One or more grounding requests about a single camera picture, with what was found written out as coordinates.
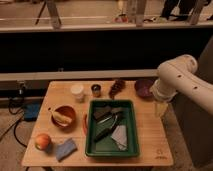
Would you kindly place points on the blue box on floor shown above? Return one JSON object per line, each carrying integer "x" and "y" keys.
{"x": 31, "y": 111}

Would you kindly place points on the orange wooden bowl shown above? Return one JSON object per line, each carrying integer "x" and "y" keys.
{"x": 67, "y": 111}

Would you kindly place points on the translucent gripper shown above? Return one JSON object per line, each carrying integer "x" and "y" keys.
{"x": 160, "y": 108}

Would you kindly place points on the white plastic cup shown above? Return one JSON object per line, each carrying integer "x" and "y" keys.
{"x": 77, "y": 90}

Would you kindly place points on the red yellow apple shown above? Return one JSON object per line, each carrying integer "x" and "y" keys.
{"x": 42, "y": 141}

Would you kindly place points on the dark red grape bunch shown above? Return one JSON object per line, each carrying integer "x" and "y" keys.
{"x": 117, "y": 87}

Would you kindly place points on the small dark metal cup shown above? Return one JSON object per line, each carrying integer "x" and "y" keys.
{"x": 96, "y": 90}

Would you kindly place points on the dark brown sponge block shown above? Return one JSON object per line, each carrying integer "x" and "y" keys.
{"x": 101, "y": 112}

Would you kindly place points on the black handled utensil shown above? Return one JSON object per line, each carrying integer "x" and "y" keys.
{"x": 107, "y": 131}

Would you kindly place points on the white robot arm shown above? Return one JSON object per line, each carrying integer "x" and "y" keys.
{"x": 178, "y": 75}

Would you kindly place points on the yellow banana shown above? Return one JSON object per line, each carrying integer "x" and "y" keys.
{"x": 61, "y": 118}

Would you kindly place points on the purple bowl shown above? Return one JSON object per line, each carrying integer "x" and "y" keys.
{"x": 142, "y": 88}

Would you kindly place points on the green plastic tray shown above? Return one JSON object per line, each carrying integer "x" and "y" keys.
{"x": 107, "y": 146}

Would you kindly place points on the blue sponge cloth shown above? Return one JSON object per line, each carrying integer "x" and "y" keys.
{"x": 65, "y": 149}

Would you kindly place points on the grey folded cloth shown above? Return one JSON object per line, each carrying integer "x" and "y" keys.
{"x": 120, "y": 137}

